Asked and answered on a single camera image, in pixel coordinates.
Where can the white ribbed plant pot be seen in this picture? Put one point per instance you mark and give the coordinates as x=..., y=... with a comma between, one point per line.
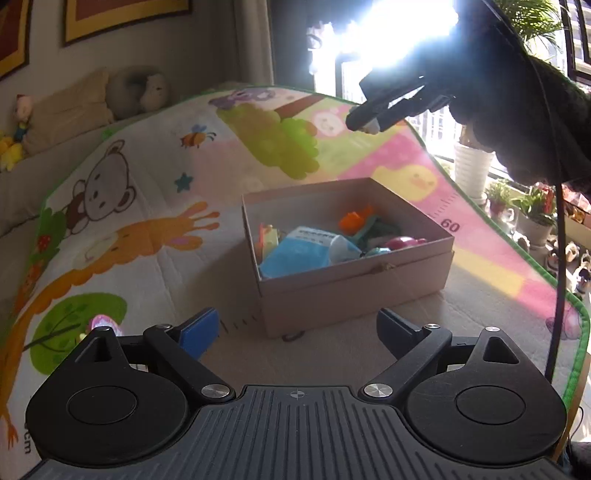
x=472, y=168

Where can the pink cardboard box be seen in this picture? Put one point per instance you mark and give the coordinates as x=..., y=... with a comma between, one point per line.
x=351, y=295

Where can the pink small toy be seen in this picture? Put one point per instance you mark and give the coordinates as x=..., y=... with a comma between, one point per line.
x=104, y=324

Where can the orange ball toy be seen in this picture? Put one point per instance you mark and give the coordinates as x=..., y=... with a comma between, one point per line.
x=353, y=220

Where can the framed wall picture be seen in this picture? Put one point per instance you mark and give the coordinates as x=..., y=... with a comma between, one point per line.
x=124, y=18
x=11, y=32

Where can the small doll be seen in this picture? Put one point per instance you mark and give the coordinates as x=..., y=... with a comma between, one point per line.
x=22, y=115

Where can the flowering potted plant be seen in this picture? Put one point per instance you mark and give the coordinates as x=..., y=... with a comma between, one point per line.
x=538, y=212

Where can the small potted plant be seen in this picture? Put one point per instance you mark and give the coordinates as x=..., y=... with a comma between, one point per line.
x=497, y=196

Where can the blue tissue pack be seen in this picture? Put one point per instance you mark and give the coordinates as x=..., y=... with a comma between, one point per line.
x=300, y=254

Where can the grey plush sheep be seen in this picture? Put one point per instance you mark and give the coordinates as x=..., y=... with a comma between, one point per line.
x=124, y=87

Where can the yellow bear plush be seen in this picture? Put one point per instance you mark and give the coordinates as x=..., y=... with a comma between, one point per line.
x=10, y=154

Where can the pink round toy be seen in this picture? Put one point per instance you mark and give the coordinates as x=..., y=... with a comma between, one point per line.
x=402, y=242

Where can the person's right forearm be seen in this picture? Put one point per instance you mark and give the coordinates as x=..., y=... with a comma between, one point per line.
x=545, y=129

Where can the white bear plush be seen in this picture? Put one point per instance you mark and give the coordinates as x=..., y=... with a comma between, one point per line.
x=153, y=92

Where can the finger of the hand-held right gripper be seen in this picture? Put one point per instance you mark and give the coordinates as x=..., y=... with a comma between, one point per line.
x=392, y=85
x=392, y=115

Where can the yellow toy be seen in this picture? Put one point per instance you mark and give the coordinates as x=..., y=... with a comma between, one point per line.
x=270, y=239

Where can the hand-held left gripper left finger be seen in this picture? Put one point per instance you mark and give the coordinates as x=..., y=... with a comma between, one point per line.
x=201, y=330

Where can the teal toy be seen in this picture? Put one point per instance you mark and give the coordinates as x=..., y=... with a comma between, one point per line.
x=379, y=252

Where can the printed cartoon play mat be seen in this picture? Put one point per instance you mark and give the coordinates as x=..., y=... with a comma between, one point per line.
x=138, y=230

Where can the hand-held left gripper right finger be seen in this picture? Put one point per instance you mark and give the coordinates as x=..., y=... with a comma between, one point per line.
x=396, y=330

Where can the beige pillow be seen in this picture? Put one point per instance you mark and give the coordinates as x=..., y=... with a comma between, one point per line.
x=64, y=110

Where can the green palm plant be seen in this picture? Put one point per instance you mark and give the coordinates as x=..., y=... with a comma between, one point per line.
x=531, y=18

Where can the dark green toy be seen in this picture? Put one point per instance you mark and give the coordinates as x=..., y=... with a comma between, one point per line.
x=378, y=230

